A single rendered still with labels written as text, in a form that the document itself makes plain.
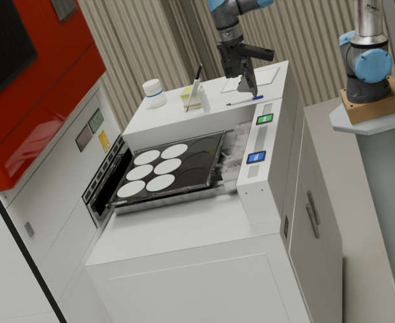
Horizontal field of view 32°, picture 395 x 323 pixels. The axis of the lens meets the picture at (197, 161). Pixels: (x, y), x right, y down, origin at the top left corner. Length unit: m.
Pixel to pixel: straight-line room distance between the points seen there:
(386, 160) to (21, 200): 1.27
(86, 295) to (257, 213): 0.59
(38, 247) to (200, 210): 0.53
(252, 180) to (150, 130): 0.71
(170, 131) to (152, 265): 0.63
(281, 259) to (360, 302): 0.96
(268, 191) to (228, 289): 0.34
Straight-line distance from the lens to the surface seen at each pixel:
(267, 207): 1.95
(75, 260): 2.11
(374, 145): 2.44
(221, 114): 2.44
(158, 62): 4.37
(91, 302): 2.16
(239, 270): 2.02
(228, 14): 2.11
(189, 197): 2.23
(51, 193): 2.05
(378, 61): 2.19
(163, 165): 2.35
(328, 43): 4.55
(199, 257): 2.02
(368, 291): 2.93
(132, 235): 2.18
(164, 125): 2.51
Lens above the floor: 1.86
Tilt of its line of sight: 25 degrees down
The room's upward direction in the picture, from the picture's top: 21 degrees counter-clockwise
